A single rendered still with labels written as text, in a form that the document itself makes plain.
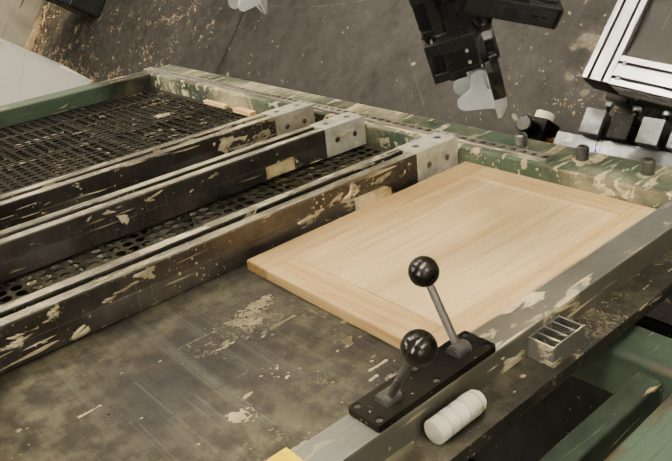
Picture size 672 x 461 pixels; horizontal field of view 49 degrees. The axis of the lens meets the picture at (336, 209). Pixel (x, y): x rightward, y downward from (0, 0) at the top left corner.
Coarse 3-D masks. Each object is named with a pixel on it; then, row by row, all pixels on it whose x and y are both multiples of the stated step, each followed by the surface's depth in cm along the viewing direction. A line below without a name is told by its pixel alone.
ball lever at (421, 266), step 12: (420, 264) 86; (432, 264) 87; (420, 276) 86; (432, 276) 86; (432, 288) 87; (432, 300) 88; (444, 312) 87; (444, 324) 88; (456, 336) 88; (456, 348) 87; (468, 348) 87
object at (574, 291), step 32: (640, 224) 116; (608, 256) 107; (640, 256) 109; (544, 288) 101; (576, 288) 100; (608, 288) 105; (512, 320) 94; (544, 320) 95; (512, 352) 91; (480, 384) 88; (352, 416) 80; (416, 416) 81; (320, 448) 76; (352, 448) 76; (384, 448) 78
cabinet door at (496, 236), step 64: (448, 192) 141; (512, 192) 138; (576, 192) 135; (256, 256) 123; (320, 256) 122; (384, 256) 119; (448, 256) 117; (512, 256) 115; (576, 256) 113; (384, 320) 101
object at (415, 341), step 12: (408, 336) 73; (420, 336) 72; (432, 336) 73; (408, 348) 72; (420, 348) 72; (432, 348) 72; (408, 360) 73; (420, 360) 72; (432, 360) 73; (408, 372) 76; (396, 384) 78; (384, 396) 80; (396, 396) 80
